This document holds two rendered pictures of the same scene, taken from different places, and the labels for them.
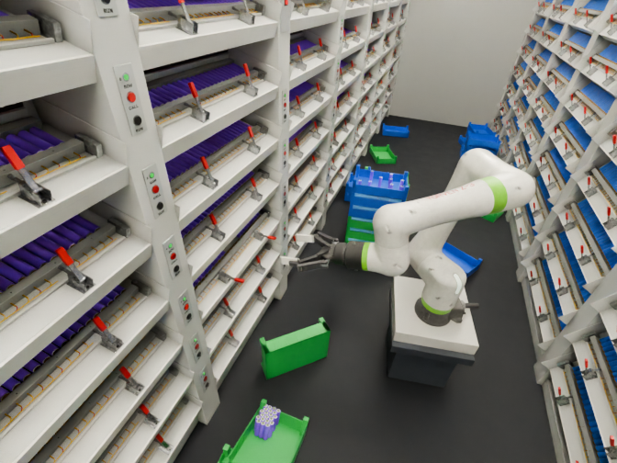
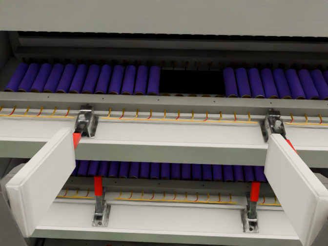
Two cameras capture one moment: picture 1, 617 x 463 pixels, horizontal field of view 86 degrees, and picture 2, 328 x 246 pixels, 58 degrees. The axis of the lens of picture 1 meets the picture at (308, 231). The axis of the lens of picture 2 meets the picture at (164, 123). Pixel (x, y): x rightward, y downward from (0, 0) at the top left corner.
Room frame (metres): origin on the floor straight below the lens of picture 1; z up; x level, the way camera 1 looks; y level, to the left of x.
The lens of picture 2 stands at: (0.86, -0.08, 0.79)
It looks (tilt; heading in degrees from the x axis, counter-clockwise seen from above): 33 degrees down; 74
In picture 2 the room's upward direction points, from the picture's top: 1 degrees clockwise
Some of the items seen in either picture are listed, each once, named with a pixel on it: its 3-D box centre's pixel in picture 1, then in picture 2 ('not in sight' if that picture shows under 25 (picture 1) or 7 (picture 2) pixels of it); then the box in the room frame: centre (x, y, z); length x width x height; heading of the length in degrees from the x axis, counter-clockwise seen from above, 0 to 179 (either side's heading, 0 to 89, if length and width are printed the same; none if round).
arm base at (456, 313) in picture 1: (447, 307); not in sight; (0.93, -0.59, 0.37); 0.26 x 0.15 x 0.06; 92
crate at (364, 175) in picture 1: (380, 181); not in sight; (1.71, -0.39, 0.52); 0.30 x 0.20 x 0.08; 80
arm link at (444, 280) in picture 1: (441, 284); not in sight; (0.94, -0.53, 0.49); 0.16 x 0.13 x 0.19; 20
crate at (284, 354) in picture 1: (295, 347); not in sight; (0.88, 0.03, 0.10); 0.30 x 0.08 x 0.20; 116
